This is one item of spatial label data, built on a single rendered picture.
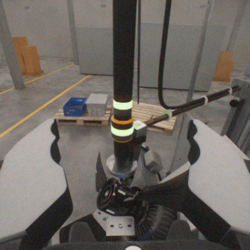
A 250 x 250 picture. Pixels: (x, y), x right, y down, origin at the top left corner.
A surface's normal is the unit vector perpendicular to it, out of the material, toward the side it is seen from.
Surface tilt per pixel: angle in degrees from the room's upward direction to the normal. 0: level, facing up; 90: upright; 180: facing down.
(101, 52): 90
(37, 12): 90
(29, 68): 90
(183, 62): 90
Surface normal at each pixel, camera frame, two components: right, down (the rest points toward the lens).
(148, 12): -0.14, 0.50
